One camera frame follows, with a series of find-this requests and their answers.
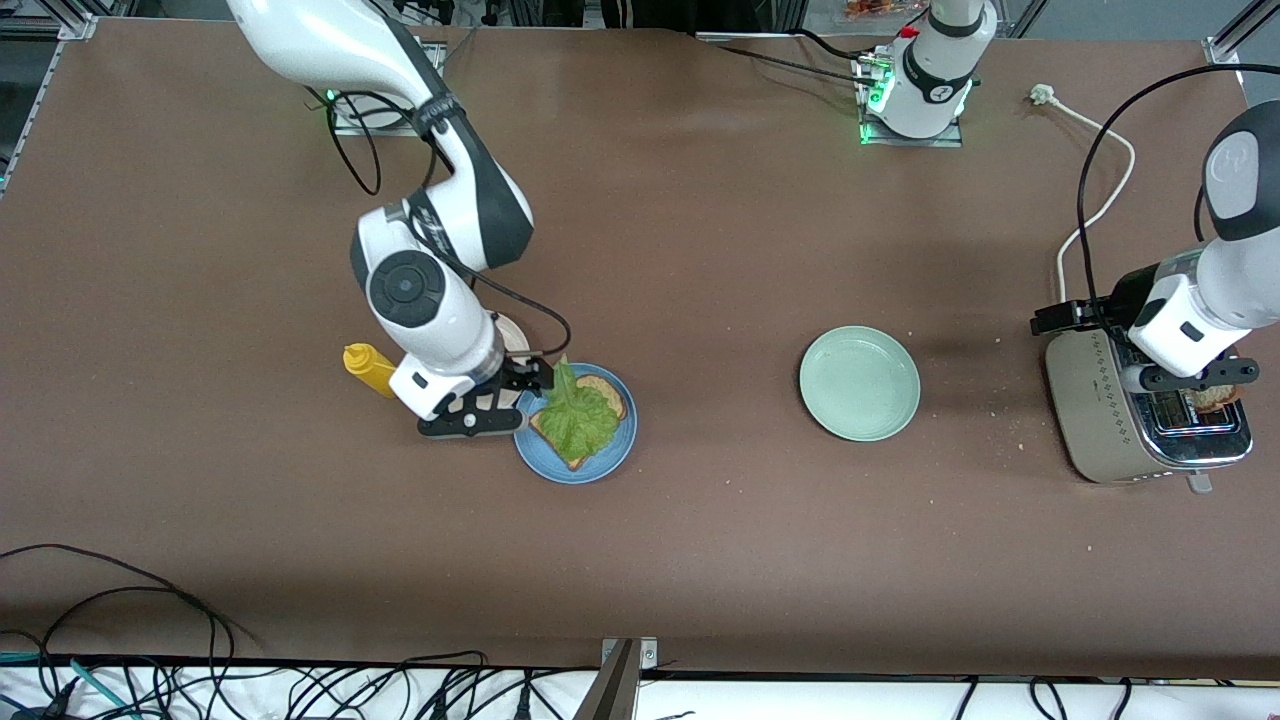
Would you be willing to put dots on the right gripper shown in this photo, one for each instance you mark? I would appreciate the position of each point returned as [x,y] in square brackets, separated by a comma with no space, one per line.
[519,374]

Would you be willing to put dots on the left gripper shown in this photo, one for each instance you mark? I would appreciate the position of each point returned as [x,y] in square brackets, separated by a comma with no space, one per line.
[1125,296]

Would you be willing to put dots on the green lettuce leaf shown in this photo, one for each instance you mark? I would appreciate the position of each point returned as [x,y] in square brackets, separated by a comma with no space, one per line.
[580,425]

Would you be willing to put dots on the toasted bread slice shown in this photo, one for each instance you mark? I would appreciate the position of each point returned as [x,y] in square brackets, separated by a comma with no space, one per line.
[1215,400]
[610,393]

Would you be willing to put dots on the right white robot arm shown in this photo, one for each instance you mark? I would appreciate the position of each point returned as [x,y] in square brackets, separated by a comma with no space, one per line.
[330,40]

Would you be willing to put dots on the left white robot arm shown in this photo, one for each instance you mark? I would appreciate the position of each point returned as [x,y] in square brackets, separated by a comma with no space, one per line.
[1235,280]

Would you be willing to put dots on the beige plate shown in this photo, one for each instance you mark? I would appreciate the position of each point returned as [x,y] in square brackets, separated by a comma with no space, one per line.
[512,335]

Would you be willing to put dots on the blue plate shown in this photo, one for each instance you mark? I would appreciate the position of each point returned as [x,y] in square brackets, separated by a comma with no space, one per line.
[610,455]

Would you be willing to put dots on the green plate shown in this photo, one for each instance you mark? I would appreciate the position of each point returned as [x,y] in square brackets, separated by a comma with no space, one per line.
[860,383]

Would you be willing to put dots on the beige chrome toaster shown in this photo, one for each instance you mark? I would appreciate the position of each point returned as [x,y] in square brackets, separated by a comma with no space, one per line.
[1090,420]

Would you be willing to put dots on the yellow squeeze bottle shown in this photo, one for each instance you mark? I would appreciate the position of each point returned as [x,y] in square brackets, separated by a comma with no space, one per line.
[368,368]

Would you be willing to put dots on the orange food package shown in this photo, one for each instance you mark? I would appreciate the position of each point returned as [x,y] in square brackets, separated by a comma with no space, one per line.
[880,8]

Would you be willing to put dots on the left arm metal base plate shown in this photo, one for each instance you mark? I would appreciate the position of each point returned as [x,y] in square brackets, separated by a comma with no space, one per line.
[950,140]

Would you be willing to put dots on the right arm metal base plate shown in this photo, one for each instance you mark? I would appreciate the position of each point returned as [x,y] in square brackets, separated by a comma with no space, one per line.
[350,125]

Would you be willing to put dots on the aluminium table bracket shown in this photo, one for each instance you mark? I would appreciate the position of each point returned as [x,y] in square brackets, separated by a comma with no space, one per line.
[620,690]

